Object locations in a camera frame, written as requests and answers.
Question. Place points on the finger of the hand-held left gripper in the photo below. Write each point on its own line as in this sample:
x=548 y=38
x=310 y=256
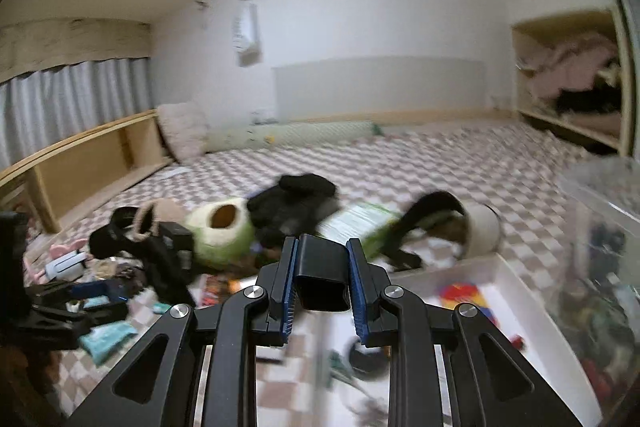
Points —
x=60 y=314
x=95 y=291

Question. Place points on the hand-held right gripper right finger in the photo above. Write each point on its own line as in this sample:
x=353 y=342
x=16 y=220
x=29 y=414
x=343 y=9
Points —
x=357 y=292

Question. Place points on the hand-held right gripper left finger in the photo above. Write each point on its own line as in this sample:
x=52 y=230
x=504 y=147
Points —
x=287 y=287

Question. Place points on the white shallow box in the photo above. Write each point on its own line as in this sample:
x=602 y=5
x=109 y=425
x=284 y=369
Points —
x=505 y=302

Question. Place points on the white and black handheld device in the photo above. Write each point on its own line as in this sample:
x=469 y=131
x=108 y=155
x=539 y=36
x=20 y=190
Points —
x=67 y=267

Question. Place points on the pink plastic toy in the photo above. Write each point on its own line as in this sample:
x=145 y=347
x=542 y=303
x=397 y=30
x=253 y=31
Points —
x=60 y=252

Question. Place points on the blue wet wipes pack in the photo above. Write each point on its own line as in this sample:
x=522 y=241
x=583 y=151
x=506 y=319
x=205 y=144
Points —
x=107 y=342

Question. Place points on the black visor cap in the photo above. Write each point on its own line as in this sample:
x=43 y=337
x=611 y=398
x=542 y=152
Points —
x=112 y=234

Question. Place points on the black round lid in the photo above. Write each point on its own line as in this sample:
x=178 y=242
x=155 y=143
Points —
x=367 y=357

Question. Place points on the green dotted tissue pack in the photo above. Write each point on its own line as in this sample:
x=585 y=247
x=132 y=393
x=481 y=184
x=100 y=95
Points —
x=360 y=222

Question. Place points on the red card pack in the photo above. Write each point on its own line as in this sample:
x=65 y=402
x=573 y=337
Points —
x=215 y=291

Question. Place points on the green clothes peg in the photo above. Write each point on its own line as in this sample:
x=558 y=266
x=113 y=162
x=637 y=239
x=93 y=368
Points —
x=339 y=364

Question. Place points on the black knit hat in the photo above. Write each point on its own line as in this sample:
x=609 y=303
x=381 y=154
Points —
x=167 y=272

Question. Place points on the green round plush toy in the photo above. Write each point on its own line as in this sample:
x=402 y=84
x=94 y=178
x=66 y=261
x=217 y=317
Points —
x=220 y=237

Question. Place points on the black gloves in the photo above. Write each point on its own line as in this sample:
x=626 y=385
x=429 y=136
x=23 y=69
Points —
x=290 y=202

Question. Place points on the black box with label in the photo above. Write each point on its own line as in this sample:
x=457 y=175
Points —
x=175 y=237

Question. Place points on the red and blue cigarette pack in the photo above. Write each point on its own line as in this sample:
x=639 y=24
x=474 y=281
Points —
x=467 y=302

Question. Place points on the wooden bedside shelf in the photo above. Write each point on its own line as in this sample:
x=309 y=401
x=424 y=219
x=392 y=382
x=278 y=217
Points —
x=90 y=157

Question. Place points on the black visor with white brim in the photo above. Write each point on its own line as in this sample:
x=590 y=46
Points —
x=480 y=227

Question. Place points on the checkered bed sheet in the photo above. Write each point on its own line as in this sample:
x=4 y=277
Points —
x=450 y=167

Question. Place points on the grey curtain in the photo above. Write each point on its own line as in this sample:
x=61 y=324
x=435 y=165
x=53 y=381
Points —
x=70 y=107

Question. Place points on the small black and red box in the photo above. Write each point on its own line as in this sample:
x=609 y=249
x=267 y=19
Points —
x=519 y=342

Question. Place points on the fluffy white pillow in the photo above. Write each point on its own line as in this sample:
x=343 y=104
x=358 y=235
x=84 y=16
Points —
x=182 y=129

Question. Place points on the white headboard panel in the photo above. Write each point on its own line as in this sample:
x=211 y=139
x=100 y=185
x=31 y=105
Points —
x=380 y=87

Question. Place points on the beige printed curtain valance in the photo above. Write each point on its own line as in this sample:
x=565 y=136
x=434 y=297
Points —
x=70 y=44

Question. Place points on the clear plastic storage bin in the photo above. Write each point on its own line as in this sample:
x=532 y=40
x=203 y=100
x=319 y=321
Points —
x=600 y=267

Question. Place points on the white paper bag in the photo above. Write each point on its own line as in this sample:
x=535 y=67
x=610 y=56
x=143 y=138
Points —
x=247 y=37

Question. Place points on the pile of clothes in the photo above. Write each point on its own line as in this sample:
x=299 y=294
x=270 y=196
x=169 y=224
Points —
x=570 y=67

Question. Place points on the wooden closet shelf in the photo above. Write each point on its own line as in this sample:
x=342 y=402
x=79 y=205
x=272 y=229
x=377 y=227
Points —
x=560 y=19

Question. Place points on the sliding closet door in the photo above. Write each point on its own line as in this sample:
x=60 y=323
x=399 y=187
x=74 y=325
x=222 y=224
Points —
x=631 y=57

